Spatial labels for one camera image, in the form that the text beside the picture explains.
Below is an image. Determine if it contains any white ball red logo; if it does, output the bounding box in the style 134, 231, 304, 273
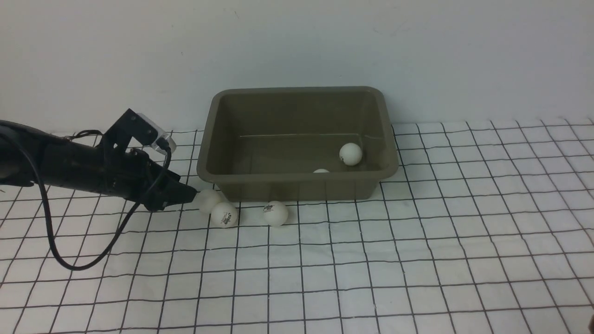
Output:
211, 202, 239, 228

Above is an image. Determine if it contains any white black-grid tablecloth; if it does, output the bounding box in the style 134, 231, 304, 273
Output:
0, 119, 594, 334

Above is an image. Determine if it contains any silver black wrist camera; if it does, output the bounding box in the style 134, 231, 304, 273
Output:
104, 109, 177, 155

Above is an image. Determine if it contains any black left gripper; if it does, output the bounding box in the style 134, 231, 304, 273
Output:
95, 148, 198, 212

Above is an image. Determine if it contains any white ball black logo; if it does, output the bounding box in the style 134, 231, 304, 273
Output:
262, 201, 289, 226

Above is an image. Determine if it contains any olive green plastic bin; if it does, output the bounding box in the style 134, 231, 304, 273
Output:
196, 86, 400, 202

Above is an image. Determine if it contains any black camera cable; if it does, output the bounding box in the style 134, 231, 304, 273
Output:
0, 124, 172, 271

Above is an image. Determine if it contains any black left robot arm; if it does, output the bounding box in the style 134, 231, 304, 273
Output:
1, 110, 197, 212

